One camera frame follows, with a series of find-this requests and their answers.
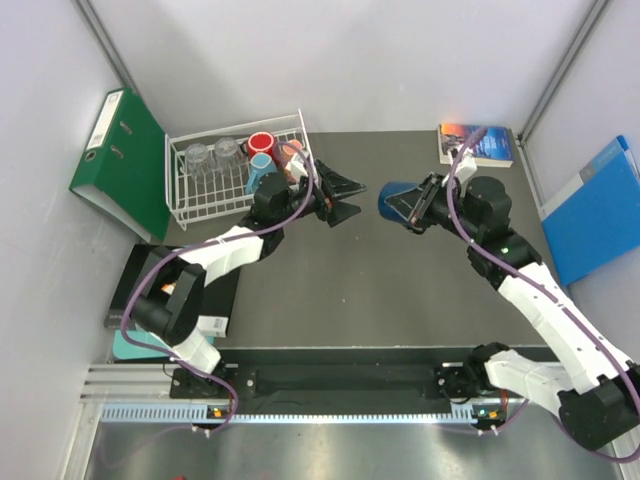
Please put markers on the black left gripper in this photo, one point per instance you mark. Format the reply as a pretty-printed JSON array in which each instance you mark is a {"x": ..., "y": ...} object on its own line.
[{"x": 340, "y": 210}]

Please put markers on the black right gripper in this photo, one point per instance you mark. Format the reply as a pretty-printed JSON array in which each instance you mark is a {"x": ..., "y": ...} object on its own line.
[{"x": 406, "y": 202}]

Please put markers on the dark blue ceramic mug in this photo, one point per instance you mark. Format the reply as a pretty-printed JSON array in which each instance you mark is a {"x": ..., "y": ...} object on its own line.
[{"x": 397, "y": 200}]

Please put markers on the light blue ceramic mug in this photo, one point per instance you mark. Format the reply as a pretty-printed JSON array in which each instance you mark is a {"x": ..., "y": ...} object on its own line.
[{"x": 260, "y": 165}]

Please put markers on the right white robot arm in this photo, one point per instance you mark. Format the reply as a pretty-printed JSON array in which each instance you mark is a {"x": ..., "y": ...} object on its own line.
[{"x": 594, "y": 391}]

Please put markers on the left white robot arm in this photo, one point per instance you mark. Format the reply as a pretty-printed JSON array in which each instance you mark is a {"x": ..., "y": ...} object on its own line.
[{"x": 173, "y": 318}]

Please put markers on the pink ceramic mug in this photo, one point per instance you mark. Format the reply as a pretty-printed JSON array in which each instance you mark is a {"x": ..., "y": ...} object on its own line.
[{"x": 291, "y": 156}]

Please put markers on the red ceramic mug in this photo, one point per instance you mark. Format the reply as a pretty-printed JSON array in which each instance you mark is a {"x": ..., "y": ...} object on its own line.
[{"x": 261, "y": 142}]

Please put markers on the blue cover paperback book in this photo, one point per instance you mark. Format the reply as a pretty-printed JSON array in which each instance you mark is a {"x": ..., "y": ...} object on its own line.
[{"x": 492, "y": 150}]

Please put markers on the clear drinking glass right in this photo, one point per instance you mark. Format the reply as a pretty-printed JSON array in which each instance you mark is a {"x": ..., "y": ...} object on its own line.
[{"x": 229, "y": 157}]

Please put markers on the clear drinking glass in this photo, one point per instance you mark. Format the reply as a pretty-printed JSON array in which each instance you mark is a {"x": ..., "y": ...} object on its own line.
[
  {"x": 229, "y": 157},
  {"x": 198, "y": 164}
]

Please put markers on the clear drinking glass left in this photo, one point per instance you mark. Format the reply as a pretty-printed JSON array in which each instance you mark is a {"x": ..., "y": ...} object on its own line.
[{"x": 198, "y": 164}]

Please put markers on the black book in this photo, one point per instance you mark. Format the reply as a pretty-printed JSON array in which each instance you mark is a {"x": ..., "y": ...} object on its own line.
[{"x": 218, "y": 297}]

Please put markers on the blue folder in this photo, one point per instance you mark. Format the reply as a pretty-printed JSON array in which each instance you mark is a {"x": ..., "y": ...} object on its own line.
[{"x": 594, "y": 218}]

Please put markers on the orange tag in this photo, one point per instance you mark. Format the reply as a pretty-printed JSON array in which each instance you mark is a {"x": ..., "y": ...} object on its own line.
[{"x": 167, "y": 288}]

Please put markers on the green lever arch binder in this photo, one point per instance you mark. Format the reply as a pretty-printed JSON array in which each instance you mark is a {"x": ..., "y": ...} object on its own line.
[{"x": 121, "y": 171}]

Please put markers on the teal notebook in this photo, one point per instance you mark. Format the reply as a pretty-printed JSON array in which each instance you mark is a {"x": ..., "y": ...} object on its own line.
[{"x": 123, "y": 350}]

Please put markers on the white wire dish rack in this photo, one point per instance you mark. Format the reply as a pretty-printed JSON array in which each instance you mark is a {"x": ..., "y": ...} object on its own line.
[{"x": 220, "y": 193}]

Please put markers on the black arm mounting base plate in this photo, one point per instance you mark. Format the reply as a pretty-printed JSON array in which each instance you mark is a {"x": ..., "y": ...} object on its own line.
[{"x": 347, "y": 380}]

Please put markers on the aluminium frame rail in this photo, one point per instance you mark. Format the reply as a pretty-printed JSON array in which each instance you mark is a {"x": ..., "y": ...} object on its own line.
[{"x": 127, "y": 383}]

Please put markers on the grey slotted cable duct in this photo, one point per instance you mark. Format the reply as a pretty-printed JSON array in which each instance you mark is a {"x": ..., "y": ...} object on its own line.
[{"x": 205, "y": 414}]

